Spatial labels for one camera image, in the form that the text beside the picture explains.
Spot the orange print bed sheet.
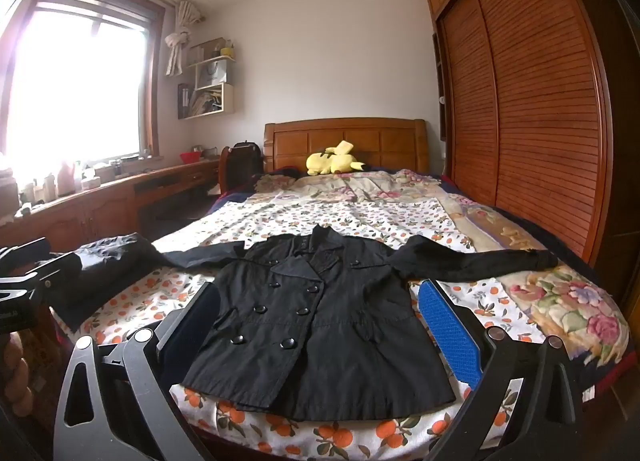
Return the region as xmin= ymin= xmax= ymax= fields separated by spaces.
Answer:
xmin=80 ymin=190 xmax=551 ymax=458

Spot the white paper bag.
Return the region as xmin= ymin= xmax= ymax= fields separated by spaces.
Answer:
xmin=196 ymin=58 xmax=229 ymax=90

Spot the yellow plush toy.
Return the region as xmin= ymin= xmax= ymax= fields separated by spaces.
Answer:
xmin=306 ymin=140 xmax=365 ymax=177

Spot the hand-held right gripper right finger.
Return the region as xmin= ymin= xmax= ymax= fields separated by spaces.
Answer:
xmin=416 ymin=279 xmax=586 ymax=461

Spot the wooden bed headboard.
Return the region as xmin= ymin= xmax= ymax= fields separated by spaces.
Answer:
xmin=263 ymin=117 xmax=431 ymax=175

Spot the long wooden desk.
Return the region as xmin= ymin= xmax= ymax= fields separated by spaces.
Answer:
xmin=0 ymin=158 xmax=221 ymax=253

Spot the wooden slatted wardrobe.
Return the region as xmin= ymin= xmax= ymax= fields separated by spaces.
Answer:
xmin=426 ymin=0 xmax=627 ymax=268

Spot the white wall shelf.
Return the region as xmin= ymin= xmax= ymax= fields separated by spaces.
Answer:
xmin=177 ymin=38 xmax=237 ymax=121

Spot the pink bottle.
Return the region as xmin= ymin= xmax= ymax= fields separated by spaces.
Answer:
xmin=57 ymin=161 xmax=76 ymax=197

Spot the tied beige curtain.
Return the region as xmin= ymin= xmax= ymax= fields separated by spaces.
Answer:
xmin=164 ymin=0 xmax=206 ymax=76

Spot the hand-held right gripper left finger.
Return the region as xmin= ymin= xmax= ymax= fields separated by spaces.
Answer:
xmin=52 ymin=281 xmax=221 ymax=461

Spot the wooden framed window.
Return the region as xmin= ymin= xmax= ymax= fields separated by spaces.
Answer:
xmin=0 ymin=0 xmax=166 ymax=168

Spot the person's left hand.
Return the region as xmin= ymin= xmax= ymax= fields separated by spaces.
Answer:
xmin=0 ymin=331 xmax=32 ymax=418

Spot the black double-breasted coat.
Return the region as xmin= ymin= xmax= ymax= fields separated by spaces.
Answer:
xmin=162 ymin=224 xmax=559 ymax=423

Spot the floral quilt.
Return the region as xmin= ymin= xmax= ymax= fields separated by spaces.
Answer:
xmin=254 ymin=168 xmax=632 ymax=368

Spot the folded dark grey garment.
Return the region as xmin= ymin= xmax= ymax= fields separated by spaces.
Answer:
xmin=50 ymin=233 xmax=167 ymax=333

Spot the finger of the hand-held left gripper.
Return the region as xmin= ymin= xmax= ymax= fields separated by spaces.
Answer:
xmin=20 ymin=252 xmax=84 ymax=295
xmin=0 ymin=238 xmax=53 ymax=268

